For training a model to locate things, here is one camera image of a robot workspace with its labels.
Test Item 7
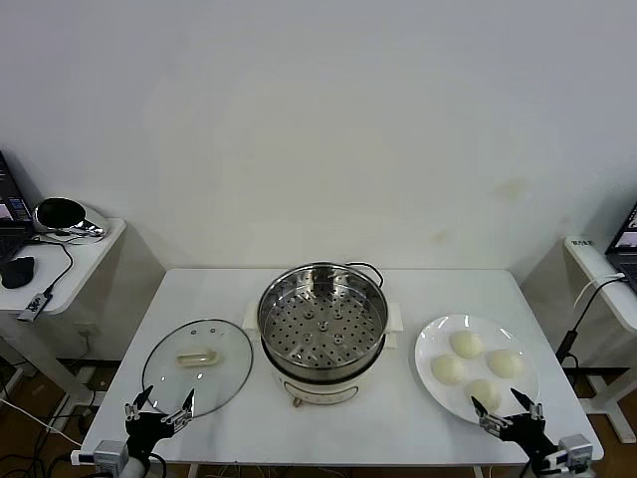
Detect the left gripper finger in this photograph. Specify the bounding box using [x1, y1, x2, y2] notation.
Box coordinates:
[123, 384, 155, 422]
[160, 387, 197, 434]

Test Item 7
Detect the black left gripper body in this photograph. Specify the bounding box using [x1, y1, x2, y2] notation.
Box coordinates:
[123, 411, 177, 457]

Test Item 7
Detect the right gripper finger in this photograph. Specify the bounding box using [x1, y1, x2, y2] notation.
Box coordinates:
[470, 395, 511, 439]
[510, 388, 545, 422]

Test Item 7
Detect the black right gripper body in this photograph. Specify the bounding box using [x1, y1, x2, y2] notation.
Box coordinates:
[499, 413, 556, 462]

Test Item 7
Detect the white steamed baozi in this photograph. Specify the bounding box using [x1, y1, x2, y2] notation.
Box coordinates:
[486, 349, 527, 378]
[450, 331, 485, 359]
[465, 377, 507, 414]
[430, 354, 467, 385]

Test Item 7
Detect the glass lid with cream handle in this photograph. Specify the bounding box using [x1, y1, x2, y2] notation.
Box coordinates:
[141, 318, 254, 417]

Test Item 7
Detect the stainless steel steamer basket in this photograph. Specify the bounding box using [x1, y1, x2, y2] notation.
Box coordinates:
[242, 261, 404, 382]

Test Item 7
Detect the white round plate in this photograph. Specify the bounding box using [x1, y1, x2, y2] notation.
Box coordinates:
[414, 313, 542, 426]

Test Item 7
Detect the cream electric cooker base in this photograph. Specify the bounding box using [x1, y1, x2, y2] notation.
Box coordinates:
[258, 332, 399, 410]

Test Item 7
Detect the white table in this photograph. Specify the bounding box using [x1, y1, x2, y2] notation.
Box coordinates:
[81, 267, 607, 478]

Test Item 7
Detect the grey usb adapter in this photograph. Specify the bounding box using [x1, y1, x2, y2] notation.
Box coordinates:
[17, 292, 54, 323]

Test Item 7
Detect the white side desk with label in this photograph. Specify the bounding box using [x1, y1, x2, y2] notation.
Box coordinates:
[520, 236, 637, 444]

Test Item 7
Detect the white side desk with mouse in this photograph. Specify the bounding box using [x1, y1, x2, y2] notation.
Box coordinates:
[0, 217, 168, 414]

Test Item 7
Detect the black computer mouse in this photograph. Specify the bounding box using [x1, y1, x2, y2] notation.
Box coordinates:
[0, 255, 37, 289]

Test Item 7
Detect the chrome device with black face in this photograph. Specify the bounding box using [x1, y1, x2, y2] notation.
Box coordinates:
[32, 197, 106, 244]

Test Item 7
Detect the black laptop beside chrome device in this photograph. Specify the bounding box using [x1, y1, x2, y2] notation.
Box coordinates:
[0, 147, 37, 263]

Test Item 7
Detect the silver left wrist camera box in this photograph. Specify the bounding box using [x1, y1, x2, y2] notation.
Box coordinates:
[71, 440, 129, 469]

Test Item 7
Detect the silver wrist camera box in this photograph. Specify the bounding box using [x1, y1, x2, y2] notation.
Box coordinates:
[544, 433, 594, 472]
[71, 440, 129, 469]

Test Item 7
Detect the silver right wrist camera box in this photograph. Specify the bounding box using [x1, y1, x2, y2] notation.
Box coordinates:
[544, 433, 594, 472]

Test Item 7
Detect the white floor cable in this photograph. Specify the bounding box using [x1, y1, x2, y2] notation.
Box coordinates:
[0, 396, 85, 447]

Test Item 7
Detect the white laptop cable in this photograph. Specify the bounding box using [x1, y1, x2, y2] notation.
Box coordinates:
[571, 272, 629, 310]

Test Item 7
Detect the black adapter cable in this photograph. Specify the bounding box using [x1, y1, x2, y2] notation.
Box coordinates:
[27, 233, 76, 296]

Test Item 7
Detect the black cooker power cord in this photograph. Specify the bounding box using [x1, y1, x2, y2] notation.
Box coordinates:
[342, 260, 385, 289]

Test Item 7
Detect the black laptop with white cable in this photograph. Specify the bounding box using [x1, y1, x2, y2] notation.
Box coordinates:
[604, 201, 637, 290]

